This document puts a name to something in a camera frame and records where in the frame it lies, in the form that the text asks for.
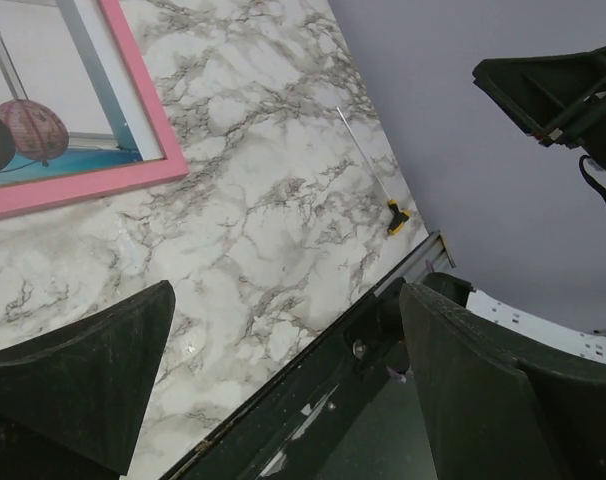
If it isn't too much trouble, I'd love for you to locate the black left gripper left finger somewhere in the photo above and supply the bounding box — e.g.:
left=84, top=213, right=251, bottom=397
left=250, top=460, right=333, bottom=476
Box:
left=0, top=280, right=176, bottom=479

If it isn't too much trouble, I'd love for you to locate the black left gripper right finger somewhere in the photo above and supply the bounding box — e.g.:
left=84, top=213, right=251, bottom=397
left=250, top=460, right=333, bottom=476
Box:
left=400, top=284, right=606, bottom=479

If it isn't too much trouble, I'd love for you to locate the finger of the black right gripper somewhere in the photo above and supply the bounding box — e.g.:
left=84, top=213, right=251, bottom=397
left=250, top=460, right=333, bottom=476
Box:
left=472, top=46, right=606, bottom=149

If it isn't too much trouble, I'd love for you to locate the pink picture frame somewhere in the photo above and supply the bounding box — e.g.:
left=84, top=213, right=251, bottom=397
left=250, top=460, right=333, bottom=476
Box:
left=0, top=1, right=188, bottom=219

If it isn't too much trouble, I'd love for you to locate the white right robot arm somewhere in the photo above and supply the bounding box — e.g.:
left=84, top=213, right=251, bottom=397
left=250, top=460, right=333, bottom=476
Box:
left=467, top=46, right=606, bottom=364

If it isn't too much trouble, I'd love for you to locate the black mounting base rail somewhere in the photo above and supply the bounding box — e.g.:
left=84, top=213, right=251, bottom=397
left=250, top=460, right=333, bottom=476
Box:
left=164, top=278, right=412, bottom=479

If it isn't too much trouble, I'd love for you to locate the aluminium table rail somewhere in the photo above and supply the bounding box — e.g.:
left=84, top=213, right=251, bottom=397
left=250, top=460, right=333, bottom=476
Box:
left=371, top=231, right=456, bottom=296

